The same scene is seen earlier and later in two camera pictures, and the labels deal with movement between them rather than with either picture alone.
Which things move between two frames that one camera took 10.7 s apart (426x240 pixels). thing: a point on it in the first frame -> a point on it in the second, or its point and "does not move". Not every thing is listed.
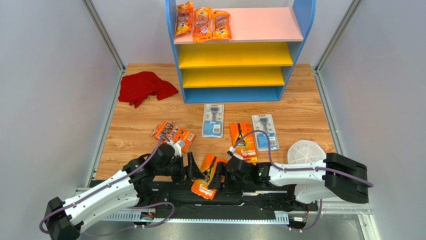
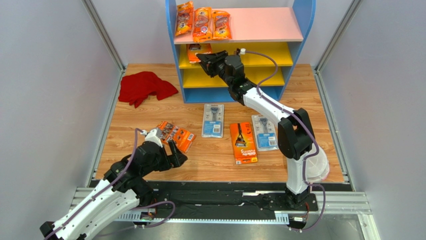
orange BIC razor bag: [185, 18] does not move
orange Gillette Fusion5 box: [200, 187] -> [192, 49]
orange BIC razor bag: [222, 28] does not move
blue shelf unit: [253, 66] does not move
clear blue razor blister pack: [213, 121] does not move
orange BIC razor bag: [202, 25] does not move
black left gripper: [191, 171] -> [176, 159]
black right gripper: [225, 171] -> [219, 64]
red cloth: [135, 88] does not move
